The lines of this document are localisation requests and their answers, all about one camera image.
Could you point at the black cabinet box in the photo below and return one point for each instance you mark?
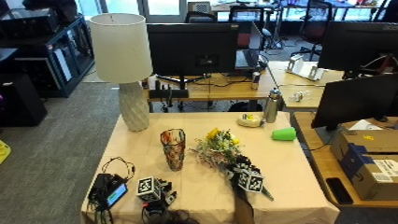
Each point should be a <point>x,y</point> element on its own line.
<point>19,99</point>

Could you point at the open laptop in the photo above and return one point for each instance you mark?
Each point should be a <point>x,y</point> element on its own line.
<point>248,57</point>

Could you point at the black shelf unit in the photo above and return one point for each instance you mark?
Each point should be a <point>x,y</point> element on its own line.
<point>62,59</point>

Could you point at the person's left hand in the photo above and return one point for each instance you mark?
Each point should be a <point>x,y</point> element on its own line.
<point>166,194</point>

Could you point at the patterned glass vase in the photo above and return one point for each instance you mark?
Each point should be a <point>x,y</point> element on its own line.
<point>174,149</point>

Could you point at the black monitor on thin stand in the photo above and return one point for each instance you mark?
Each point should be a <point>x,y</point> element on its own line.
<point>194,46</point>

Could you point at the black and red office chair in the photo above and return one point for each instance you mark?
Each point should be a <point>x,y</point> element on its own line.
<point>315,28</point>

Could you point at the white marker cube right glove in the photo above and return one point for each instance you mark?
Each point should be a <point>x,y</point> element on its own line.
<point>251,181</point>

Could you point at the beige tablecloth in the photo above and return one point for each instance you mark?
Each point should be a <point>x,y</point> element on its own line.
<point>207,193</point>

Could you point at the yellow object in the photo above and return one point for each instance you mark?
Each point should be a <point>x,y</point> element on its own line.
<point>3,151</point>

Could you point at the white table lamp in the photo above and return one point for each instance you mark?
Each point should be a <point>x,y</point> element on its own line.
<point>122,53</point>

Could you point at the yellow and white flower bouquet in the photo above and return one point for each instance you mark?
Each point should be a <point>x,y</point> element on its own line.
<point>216,146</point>

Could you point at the person's right hand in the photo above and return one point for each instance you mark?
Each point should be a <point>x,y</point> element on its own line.
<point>243,166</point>

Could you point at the cardboard box with blue tape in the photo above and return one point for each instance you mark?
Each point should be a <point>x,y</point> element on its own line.
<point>371,161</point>

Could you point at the steel water bottle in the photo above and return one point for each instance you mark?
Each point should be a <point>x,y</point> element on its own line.
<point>272,107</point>

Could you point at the black power strip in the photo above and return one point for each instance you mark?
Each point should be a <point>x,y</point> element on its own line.
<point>168,93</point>

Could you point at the large black monitor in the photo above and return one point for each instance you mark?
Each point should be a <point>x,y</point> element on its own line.
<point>356,99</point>

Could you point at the white marker cube left glove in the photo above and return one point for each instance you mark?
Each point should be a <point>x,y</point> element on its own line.
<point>148,188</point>

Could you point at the black device with lit screen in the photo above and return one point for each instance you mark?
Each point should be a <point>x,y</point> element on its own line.
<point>109,191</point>

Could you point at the white marker cube glove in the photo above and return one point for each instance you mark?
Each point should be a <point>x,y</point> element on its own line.
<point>148,188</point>
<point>251,181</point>

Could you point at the green plastic cup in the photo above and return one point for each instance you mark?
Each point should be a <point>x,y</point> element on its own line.
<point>284,134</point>

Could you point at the clear plastic item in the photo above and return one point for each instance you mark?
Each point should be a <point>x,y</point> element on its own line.
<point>299,96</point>

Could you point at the black phone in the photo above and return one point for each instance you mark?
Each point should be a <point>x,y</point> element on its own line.
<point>339,190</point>

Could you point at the white tape roll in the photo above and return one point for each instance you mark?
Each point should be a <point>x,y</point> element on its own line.
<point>250,121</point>

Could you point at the white stand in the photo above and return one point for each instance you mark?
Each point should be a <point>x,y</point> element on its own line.
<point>306,68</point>

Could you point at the wooden side desk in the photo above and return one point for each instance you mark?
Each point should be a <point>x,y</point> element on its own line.
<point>322,165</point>

